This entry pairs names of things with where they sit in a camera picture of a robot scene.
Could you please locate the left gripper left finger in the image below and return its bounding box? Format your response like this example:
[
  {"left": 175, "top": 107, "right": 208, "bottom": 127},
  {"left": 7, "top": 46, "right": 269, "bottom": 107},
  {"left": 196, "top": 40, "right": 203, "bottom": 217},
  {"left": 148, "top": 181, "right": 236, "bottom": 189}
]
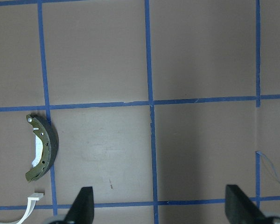
[{"left": 63, "top": 187, "right": 94, "bottom": 224}]

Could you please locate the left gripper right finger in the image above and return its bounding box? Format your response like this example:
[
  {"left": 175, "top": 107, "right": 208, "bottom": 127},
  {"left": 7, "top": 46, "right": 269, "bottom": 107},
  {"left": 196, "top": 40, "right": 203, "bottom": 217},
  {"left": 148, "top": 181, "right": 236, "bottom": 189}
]
[{"left": 225, "top": 184, "right": 271, "bottom": 224}]

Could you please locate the green brake shoe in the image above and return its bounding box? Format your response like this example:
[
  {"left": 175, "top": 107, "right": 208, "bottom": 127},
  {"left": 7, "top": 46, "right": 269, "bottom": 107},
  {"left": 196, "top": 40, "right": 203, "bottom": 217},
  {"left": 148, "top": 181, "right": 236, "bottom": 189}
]
[{"left": 25, "top": 114, "right": 59, "bottom": 182}]

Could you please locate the white curved plastic bracket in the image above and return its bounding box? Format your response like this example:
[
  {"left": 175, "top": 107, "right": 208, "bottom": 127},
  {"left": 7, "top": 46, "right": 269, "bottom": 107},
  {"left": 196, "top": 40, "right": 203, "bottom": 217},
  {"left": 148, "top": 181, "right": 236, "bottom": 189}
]
[{"left": 0, "top": 191, "right": 46, "bottom": 224}]

